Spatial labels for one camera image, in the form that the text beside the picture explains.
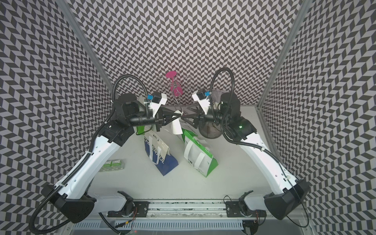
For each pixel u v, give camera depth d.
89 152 0.42
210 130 0.91
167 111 0.56
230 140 0.49
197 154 0.76
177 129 0.60
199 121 0.53
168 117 0.56
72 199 0.39
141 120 0.52
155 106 0.50
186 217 0.72
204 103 0.52
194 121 0.53
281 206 0.37
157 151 0.71
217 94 0.50
